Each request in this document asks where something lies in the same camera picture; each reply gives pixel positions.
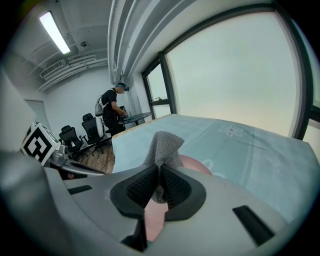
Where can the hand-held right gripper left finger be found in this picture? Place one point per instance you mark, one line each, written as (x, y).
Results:
(105, 212)

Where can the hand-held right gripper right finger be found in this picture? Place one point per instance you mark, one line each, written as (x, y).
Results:
(215, 225)

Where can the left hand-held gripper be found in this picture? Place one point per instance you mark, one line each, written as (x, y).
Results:
(37, 147)

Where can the pink big plate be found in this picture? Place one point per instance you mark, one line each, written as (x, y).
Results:
(195, 165)

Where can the grey knitted cloth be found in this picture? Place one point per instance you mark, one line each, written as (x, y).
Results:
(165, 147)

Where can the black office chair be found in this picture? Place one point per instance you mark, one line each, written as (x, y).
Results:
(71, 140)

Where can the teal checked tablecloth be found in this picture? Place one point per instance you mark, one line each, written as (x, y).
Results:
(250, 162)

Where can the black marble round table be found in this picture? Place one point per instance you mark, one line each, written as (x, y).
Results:
(140, 116)

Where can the white ceiling air vent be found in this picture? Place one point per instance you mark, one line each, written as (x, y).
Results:
(52, 70)

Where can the white ceiling pipes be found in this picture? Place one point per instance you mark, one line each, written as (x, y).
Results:
(82, 62)

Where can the black framed casement window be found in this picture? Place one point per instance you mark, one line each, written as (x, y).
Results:
(311, 135)
(157, 85)

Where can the long ceiling light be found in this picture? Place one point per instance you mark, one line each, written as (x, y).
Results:
(55, 32)

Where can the large frosted window pane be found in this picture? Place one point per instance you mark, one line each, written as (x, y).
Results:
(225, 75)

